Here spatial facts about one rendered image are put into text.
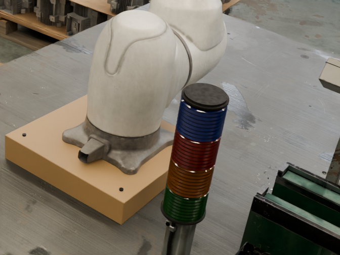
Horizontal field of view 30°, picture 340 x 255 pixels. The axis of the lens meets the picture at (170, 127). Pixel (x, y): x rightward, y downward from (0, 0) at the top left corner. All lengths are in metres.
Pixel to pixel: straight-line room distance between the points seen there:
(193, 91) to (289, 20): 3.70
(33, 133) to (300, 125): 0.67
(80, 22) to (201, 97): 2.54
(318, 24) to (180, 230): 3.72
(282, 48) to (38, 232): 1.10
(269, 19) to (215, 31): 3.08
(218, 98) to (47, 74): 0.92
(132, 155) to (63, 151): 0.14
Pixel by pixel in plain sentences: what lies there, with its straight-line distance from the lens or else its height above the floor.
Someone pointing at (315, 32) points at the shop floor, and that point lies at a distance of 4.38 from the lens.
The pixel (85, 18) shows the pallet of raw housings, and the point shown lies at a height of 0.27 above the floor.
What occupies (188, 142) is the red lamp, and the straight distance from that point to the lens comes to 0.78.
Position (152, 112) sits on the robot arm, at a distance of 1.21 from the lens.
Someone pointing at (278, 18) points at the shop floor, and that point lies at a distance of 4.45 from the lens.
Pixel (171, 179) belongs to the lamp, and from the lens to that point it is 0.83.
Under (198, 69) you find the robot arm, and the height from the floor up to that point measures 1.00.
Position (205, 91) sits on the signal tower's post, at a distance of 0.78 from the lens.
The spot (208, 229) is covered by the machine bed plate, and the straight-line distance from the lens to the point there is 1.21.
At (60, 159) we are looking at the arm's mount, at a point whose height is 0.86.
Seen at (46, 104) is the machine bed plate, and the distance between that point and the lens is 1.51.
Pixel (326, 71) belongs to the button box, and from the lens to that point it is 1.28.
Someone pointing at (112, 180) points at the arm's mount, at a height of 0.85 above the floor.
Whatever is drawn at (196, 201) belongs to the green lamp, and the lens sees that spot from 0.84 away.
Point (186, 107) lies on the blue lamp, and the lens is 0.76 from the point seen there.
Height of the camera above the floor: 1.59
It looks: 32 degrees down
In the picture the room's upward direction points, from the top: 9 degrees clockwise
